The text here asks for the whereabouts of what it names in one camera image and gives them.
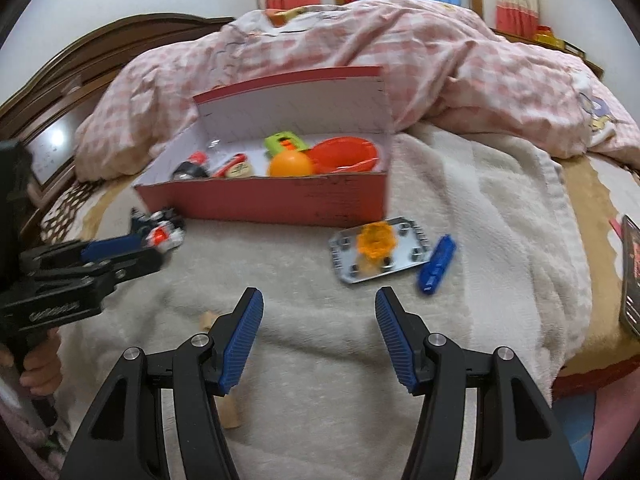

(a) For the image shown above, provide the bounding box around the person's left hand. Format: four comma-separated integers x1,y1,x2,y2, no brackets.
19,339,64,400

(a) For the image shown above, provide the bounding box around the black flat box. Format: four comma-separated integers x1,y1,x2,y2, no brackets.
618,215,640,336

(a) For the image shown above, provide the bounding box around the yellow box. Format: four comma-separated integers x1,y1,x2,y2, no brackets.
534,25,566,46

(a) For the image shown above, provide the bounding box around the cream towel blanket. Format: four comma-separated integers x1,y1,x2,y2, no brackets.
60,120,596,480

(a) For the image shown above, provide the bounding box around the orange plastic bowl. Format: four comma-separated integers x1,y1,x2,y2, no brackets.
307,136,379,173

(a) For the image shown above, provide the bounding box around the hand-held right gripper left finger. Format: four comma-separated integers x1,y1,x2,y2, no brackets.
60,286,265,480

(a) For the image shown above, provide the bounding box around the black red white toy car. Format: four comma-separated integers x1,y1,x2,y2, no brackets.
129,207,187,253

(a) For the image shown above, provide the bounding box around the red marker pen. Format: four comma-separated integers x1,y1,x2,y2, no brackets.
212,155,241,177

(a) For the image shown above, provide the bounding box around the red cardboard box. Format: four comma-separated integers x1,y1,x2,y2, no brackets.
134,65,393,228

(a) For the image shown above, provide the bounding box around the person's left forearm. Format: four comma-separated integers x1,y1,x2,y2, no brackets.
0,395,66,471

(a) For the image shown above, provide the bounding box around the pink checked quilt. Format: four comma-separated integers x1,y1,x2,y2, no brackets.
75,0,640,183

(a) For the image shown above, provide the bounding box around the grey plate with holes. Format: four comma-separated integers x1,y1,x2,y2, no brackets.
328,217,431,286

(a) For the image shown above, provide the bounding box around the orange gear toy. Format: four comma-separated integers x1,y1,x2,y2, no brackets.
356,221,398,268

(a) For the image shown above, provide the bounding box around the blue plastic toy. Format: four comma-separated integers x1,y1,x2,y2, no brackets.
417,234,457,293

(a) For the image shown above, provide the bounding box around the dark wooden headboard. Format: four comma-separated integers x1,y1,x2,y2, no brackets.
0,14,236,201

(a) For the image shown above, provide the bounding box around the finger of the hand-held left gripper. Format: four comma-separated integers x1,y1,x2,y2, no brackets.
20,233,152,274
89,249,164,302

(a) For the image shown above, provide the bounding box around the orange ball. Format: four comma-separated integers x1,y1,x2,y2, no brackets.
267,152,315,177

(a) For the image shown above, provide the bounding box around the dark patterned cloth pouch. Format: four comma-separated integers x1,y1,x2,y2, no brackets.
172,151,211,181

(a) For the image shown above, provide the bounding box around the green plastic toy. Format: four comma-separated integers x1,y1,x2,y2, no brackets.
263,131,308,158

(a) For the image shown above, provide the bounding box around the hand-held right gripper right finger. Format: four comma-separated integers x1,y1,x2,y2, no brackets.
375,286,583,480

